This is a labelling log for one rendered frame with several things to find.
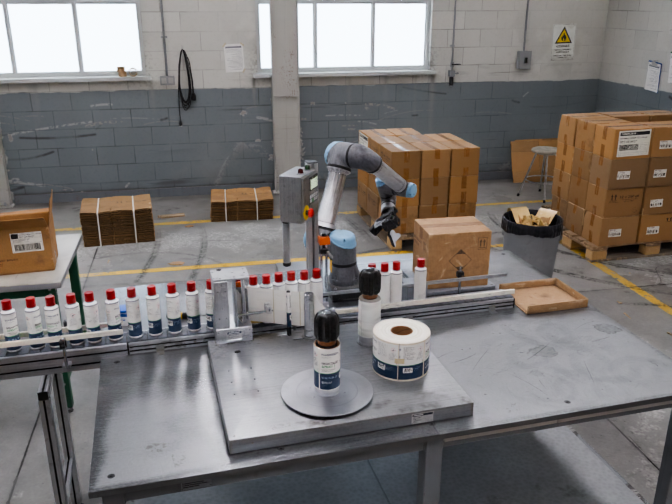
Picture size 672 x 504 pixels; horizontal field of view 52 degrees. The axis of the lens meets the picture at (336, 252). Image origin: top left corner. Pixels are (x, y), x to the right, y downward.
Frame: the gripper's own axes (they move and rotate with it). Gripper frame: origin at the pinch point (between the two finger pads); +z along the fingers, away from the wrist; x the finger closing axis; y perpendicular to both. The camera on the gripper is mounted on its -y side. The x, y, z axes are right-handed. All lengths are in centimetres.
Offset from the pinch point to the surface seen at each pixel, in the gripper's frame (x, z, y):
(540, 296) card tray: 55, 27, 49
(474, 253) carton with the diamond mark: 23.3, 16.1, 35.6
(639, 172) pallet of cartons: 214, -237, 87
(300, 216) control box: -58, 51, 8
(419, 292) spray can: 4, 47, 18
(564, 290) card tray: 64, 20, 57
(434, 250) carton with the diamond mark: 7.9, 20.1, 24.1
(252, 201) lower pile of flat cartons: 54, -299, -229
